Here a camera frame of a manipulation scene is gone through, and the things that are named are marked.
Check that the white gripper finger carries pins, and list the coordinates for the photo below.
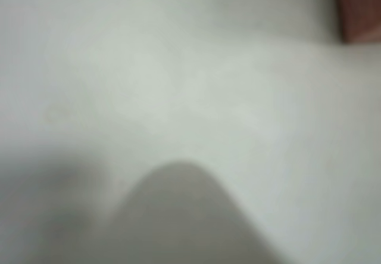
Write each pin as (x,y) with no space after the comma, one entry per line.
(184,216)

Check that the pink foam cube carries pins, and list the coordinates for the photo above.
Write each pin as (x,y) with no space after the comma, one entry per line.
(360,7)

